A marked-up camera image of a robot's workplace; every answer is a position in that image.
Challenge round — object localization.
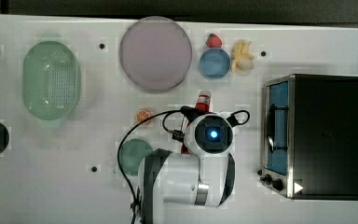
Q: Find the red strawberry toy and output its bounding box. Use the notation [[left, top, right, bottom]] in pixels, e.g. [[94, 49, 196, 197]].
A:
[[206, 34, 223, 48]]

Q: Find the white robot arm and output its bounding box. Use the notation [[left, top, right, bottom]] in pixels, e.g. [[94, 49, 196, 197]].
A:
[[135, 113, 239, 224]]

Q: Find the blue bowl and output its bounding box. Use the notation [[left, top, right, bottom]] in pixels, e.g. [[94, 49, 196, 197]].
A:
[[199, 48, 231, 79]]

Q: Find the green cup with handle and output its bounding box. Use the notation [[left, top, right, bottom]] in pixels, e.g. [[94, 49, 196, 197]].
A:
[[116, 138, 153, 176]]

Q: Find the grey round plate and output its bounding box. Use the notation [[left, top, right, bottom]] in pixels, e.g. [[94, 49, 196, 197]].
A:
[[119, 17, 192, 91]]

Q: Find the green perforated colander basket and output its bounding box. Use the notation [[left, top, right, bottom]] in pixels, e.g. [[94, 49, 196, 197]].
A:
[[22, 34, 81, 122]]

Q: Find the black toaster oven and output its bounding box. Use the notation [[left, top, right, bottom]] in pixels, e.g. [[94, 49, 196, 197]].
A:
[[258, 74, 358, 201]]

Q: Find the peeled banana toy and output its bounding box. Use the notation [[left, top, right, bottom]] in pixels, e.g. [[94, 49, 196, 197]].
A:
[[231, 40, 255, 73]]

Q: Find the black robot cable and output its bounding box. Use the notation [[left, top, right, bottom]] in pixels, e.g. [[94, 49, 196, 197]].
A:
[[117, 105, 251, 224]]

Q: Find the red ketchup bottle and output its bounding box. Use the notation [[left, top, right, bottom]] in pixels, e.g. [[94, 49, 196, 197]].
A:
[[181, 90, 212, 154]]

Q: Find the orange slice toy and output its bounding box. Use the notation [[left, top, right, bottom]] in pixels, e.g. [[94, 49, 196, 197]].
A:
[[135, 108, 152, 124]]

